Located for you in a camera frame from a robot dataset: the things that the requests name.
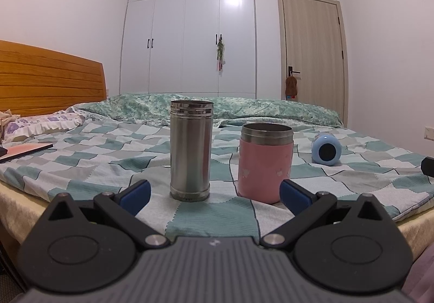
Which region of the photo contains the pink insulated cup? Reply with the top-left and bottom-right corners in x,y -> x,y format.
237,123 -> 293,204

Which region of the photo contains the tall stainless steel cup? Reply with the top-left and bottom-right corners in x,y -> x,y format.
170,99 -> 213,201

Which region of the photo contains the light blue cup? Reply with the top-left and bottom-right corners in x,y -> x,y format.
311,132 -> 342,166

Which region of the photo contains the green checkered bed blanket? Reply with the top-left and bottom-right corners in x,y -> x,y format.
1,121 -> 433,241

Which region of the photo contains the purple floral pillow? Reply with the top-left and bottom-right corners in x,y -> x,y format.
1,110 -> 85,143

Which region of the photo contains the green floral duvet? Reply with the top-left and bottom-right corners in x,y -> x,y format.
68,93 -> 343,127

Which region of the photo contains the pink book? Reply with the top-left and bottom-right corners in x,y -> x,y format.
0,143 -> 53,163

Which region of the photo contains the orange wooden headboard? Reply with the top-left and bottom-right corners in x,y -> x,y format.
1,40 -> 107,117

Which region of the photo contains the beige wooden door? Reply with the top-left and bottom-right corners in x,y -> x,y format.
277,0 -> 349,124

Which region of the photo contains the hanging green plant decoration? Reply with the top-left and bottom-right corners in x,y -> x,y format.
217,34 -> 224,73

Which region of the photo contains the white wardrobe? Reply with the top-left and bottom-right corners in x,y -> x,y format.
119,0 -> 257,98

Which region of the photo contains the white wall socket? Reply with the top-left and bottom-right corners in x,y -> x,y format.
424,127 -> 434,141

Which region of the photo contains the brown bag on door handle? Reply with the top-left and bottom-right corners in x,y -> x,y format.
285,66 -> 299,100

